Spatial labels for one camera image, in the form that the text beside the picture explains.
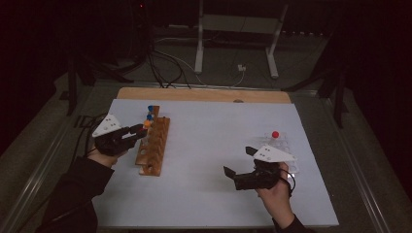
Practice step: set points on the red cap test tube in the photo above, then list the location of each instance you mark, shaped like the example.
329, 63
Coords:
275, 134
141, 128

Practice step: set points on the orange cap test tube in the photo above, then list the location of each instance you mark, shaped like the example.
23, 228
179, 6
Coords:
147, 123

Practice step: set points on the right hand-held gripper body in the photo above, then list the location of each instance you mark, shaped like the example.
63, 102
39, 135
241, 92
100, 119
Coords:
270, 153

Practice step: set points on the wooden table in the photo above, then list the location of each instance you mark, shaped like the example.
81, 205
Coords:
194, 94

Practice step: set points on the person's right hand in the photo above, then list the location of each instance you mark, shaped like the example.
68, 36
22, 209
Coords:
277, 204

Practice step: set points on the person's left hand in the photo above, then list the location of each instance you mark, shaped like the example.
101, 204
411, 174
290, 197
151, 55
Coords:
107, 160

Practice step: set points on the blue cap test tube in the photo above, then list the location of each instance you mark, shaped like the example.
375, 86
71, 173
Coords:
150, 107
149, 117

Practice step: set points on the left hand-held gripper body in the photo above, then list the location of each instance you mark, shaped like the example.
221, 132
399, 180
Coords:
113, 142

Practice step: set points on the grey metal rail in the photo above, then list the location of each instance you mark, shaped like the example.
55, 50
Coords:
357, 168
39, 173

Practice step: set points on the wooden test tube rack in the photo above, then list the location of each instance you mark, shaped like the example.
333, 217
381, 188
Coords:
158, 142

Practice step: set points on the white metal stand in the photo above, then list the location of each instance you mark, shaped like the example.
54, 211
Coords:
199, 48

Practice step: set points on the black tripod stand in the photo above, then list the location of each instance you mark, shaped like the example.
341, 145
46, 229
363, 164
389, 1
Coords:
72, 84
339, 97

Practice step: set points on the white table board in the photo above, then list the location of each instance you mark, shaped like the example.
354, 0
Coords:
210, 161

